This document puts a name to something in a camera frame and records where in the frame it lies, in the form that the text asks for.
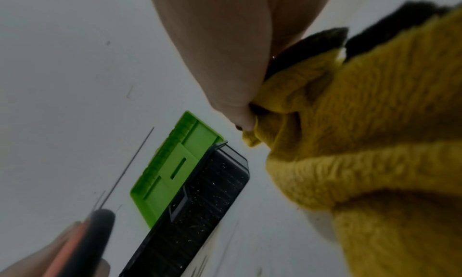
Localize person's right hand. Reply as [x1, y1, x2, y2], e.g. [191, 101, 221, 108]
[145, 0, 336, 132]

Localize person's left hand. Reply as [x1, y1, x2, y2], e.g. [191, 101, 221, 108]
[0, 221, 111, 277]

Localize red-handled scissors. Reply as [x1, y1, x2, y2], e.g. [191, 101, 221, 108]
[41, 127, 155, 277]

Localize green lid black toolbox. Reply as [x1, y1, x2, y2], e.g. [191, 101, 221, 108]
[118, 110, 251, 277]

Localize yellow cloth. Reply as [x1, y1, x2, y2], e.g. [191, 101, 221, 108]
[242, 0, 462, 277]

